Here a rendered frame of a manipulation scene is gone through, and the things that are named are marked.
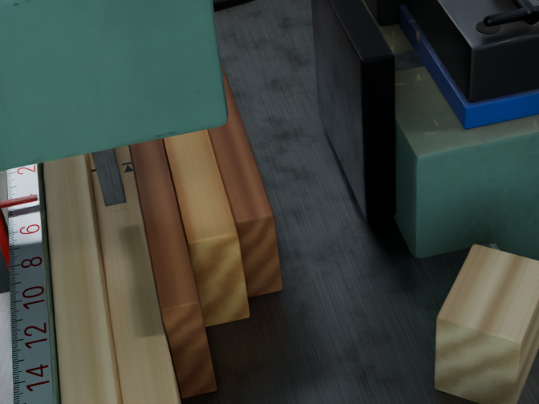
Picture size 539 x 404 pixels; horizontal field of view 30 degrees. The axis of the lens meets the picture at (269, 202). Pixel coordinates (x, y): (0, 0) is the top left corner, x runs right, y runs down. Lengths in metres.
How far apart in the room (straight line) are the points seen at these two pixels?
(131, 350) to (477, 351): 0.13
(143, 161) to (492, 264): 0.16
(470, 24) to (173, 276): 0.16
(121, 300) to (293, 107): 0.19
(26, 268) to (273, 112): 0.20
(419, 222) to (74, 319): 0.16
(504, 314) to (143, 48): 0.16
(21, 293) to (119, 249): 0.05
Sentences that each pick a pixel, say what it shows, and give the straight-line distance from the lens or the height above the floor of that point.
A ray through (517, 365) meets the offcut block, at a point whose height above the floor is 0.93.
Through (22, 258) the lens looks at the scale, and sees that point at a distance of 0.41.
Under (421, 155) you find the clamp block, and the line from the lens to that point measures 0.42.
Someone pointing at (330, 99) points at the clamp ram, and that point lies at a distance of 0.50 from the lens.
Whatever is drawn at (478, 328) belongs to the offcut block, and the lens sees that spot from 0.38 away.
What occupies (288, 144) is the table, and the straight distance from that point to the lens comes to 0.53.
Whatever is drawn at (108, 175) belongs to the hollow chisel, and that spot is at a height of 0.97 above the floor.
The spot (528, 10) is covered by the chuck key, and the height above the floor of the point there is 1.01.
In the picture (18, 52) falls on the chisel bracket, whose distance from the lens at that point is 0.35.
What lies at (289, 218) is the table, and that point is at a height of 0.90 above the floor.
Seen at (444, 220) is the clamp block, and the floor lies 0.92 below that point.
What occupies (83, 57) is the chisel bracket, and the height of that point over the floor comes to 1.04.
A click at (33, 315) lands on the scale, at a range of 0.39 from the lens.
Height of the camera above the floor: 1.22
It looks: 41 degrees down
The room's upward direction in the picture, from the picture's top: 7 degrees counter-clockwise
